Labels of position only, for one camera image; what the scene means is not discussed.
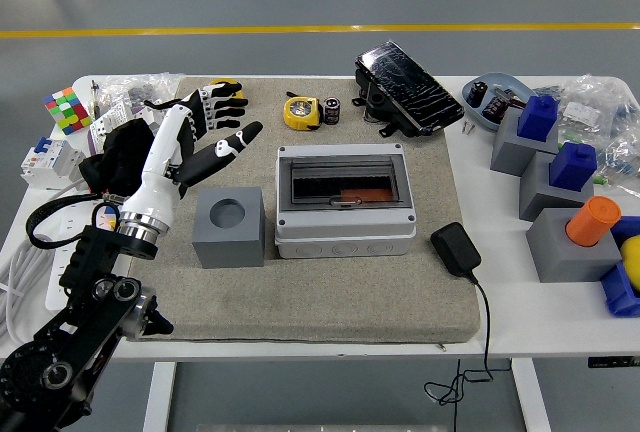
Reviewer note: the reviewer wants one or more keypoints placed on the clear plastic bags of parts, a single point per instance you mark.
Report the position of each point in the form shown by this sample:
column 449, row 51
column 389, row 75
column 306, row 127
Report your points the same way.
column 600, row 102

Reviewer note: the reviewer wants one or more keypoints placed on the black table control panel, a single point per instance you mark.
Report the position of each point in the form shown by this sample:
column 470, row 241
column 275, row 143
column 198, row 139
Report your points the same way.
column 607, row 362

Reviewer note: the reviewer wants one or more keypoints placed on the white circuit breaker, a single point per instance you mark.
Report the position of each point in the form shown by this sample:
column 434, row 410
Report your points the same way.
column 50, row 164

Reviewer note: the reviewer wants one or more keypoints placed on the white power strip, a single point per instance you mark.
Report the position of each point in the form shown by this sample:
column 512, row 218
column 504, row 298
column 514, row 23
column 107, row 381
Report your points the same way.
column 65, row 222

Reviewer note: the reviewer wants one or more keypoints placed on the black box with glossy lid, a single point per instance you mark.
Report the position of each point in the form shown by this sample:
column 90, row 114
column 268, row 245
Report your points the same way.
column 410, row 87

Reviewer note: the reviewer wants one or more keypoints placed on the grey-brown mat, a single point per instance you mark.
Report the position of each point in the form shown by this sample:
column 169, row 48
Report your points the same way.
column 325, row 297

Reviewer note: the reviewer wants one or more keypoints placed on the small colourful puzzle cube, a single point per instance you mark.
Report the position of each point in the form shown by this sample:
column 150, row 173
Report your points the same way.
column 106, row 219

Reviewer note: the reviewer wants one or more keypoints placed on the clear plastic bag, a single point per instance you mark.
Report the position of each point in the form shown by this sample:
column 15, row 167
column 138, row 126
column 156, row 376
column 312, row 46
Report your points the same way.
column 145, row 84

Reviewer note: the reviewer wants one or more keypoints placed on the blue-grey dish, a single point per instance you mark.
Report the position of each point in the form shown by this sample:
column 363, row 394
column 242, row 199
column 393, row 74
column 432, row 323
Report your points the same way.
column 517, row 83

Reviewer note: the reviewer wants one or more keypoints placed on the orange cylinder battery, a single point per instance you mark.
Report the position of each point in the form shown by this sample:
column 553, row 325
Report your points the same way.
column 370, row 194
column 595, row 219

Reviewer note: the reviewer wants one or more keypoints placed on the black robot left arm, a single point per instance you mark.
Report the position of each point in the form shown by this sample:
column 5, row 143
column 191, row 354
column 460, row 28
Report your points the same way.
column 95, row 259

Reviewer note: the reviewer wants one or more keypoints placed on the black cloth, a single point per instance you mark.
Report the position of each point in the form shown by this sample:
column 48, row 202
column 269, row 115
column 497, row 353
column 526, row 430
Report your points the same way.
column 115, row 152

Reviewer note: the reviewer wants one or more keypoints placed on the blue plastic bin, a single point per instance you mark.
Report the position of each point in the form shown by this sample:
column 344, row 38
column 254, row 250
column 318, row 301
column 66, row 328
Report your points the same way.
column 620, row 294

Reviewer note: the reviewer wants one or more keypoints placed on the small silver metal part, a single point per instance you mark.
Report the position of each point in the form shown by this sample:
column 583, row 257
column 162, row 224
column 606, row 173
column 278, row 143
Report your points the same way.
column 510, row 96

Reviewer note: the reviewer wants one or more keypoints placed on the grey block with round hole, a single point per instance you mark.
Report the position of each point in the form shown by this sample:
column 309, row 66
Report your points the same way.
column 230, row 247

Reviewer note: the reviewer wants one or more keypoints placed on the yellow tape measure black label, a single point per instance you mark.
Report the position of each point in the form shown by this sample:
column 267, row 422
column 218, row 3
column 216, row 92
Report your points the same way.
column 300, row 112

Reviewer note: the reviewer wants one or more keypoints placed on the white purple component pack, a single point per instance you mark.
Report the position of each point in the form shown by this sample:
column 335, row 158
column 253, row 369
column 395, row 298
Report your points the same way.
column 115, row 114

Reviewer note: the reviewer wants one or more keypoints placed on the black power adapter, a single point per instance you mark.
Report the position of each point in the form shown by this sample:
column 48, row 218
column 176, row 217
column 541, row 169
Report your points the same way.
column 455, row 249

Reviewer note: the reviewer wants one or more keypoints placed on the black capacitor cylinder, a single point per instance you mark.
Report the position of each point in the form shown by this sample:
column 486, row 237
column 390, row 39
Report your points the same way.
column 478, row 92
column 495, row 107
column 332, row 111

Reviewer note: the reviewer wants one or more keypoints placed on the grey block holder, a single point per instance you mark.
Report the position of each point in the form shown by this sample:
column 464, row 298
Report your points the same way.
column 537, row 194
column 505, row 152
column 555, row 257

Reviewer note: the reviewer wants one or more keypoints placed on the light grey electrical box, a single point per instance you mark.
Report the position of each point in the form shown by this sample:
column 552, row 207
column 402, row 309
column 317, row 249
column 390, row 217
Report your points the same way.
column 345, row 239

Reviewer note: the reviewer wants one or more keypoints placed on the white table leg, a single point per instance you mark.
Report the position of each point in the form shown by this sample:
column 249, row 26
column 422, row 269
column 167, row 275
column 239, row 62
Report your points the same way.
column 532, row 397
column 159, row 397

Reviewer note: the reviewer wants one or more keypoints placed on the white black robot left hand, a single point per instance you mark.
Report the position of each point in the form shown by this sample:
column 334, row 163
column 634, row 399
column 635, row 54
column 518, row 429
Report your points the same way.
column 160, row 162

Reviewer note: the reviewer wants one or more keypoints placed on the blue block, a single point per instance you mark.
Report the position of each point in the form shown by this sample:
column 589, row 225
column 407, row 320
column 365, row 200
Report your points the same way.
column 537, row 117
column 572, row 167

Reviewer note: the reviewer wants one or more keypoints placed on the yellow round object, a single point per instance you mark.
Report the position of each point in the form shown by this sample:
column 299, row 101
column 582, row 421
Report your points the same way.
column 632, row 262

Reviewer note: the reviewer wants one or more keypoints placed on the large colourful puzzle cube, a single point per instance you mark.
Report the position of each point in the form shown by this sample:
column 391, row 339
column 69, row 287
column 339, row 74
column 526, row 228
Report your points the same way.
column 67, row 109

